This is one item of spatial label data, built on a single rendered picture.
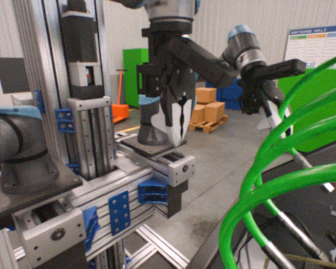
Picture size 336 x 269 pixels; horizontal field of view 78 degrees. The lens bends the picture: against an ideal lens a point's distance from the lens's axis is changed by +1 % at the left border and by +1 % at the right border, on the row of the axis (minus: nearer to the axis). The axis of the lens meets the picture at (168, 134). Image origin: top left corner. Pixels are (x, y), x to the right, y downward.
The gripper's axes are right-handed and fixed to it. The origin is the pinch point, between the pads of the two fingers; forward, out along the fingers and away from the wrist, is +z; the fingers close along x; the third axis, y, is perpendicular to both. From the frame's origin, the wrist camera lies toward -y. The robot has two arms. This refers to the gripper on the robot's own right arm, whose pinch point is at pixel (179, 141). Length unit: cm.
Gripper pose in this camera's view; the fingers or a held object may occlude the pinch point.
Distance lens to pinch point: 39.6
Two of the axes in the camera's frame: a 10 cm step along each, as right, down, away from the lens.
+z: 0.0, 9.4, 3.3
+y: -7.9, -2.0, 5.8
